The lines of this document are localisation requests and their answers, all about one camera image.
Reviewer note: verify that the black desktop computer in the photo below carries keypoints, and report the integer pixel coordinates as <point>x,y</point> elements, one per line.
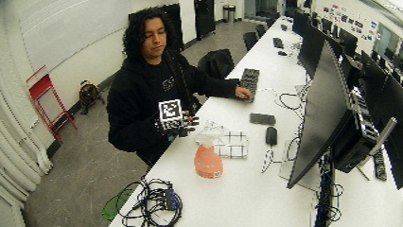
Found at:
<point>356,138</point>

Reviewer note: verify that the the person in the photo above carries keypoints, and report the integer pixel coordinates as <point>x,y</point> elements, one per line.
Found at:
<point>138,94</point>

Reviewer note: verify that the orange spray bottle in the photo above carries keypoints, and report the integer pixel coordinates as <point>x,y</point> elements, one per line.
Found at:
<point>207,157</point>

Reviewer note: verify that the black flat case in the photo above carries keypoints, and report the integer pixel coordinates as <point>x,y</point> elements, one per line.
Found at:
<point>262,118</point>

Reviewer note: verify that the green plastic object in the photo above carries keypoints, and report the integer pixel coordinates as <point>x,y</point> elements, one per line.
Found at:
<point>113,205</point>

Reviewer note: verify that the red step ladder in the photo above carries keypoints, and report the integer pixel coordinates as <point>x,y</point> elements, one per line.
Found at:
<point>44,94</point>

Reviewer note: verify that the large black monitor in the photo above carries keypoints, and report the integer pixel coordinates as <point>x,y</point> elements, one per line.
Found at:
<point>323,116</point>

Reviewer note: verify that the black cabinet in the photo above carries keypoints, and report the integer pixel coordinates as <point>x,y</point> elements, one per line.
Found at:
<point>203,17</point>

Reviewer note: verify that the row of black monitors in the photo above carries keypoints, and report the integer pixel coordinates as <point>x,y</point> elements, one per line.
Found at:
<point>323,28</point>

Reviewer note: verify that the brown backpack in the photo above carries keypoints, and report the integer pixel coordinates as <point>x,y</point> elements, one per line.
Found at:
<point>89,94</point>

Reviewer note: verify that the small black keyboard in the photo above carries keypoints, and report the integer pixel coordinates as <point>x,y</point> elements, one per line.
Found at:
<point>278,43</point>

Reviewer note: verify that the white marker cube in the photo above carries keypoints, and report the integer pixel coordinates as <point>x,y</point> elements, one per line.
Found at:
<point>170,113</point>

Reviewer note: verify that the black office chair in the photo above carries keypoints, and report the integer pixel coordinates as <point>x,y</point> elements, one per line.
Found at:
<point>215,63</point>

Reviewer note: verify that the grey trash can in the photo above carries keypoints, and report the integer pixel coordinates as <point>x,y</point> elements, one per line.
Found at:
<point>228,12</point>

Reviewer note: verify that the black power strip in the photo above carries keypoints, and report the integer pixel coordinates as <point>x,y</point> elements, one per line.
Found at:
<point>379,165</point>

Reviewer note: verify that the small black mouse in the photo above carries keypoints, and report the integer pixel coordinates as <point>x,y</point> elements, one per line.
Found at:
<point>282,53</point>

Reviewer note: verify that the black computer mouse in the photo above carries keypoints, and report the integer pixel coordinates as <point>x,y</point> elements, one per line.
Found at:
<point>271,135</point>

